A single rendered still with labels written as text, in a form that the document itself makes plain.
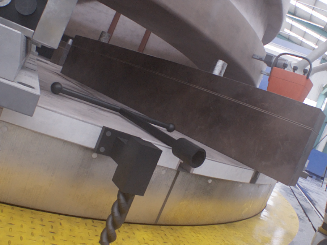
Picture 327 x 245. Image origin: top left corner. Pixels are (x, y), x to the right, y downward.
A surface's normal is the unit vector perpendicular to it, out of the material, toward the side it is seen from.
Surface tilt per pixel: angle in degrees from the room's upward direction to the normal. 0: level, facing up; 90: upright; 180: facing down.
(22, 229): 0
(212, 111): 90
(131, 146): 90
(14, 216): 0
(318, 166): 90
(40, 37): 90
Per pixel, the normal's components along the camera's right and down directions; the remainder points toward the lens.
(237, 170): 0.66, 0.33
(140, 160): 0.51, 0.27
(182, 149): -0.62, -0.41
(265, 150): -0.60, -0.20
